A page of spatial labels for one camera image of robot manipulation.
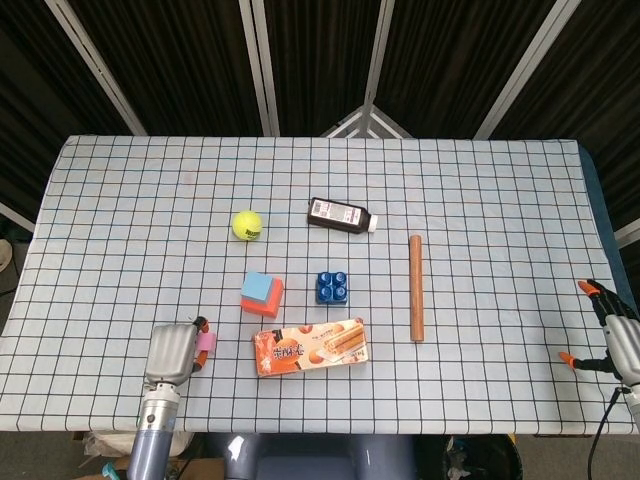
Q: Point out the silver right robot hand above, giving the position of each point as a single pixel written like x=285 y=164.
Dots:
x=622 y=347

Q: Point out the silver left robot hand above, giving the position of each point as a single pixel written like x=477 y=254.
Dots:
x=170 y=355

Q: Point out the small pink foam cube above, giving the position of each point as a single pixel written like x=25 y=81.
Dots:
x=206 y=343

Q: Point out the medium blue foam cube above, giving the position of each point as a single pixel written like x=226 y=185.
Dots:
x=256 y=289

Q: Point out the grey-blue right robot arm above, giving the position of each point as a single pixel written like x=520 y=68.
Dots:
x=635 y=405

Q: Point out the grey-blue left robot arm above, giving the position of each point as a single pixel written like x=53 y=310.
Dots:
x=152 y=440

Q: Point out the large orange foam cube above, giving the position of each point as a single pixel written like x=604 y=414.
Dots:
x=275 y=302

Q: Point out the brown cardboard box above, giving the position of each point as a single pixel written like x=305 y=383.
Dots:
x=205 y=470

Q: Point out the orange egg roll box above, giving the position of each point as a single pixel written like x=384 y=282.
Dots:
x=310 y=347

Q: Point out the dark blue table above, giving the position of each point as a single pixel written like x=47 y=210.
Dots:
x=600 y=200

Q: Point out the yellow tennis ball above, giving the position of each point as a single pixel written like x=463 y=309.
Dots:
x=247 y=225

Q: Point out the black waste bin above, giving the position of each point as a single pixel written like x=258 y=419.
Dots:
x=500 y=460

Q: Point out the grey-blue robot torso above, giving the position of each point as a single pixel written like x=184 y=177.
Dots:
x=300 y=460

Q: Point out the blue studded toy brick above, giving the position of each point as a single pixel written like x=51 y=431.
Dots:
x=331 y=288

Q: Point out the white round object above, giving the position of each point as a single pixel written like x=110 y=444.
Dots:
x=5 y=255

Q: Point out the wooden rolling pin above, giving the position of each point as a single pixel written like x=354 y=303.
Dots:
x=417 y=290

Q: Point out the brown bottle white cap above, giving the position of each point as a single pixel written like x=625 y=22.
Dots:
x=340 y=216

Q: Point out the checked light blue tablecloth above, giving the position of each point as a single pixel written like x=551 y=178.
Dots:
x=450 y=175

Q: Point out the dark folding screen white frames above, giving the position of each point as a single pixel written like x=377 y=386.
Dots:
x=320 y=50

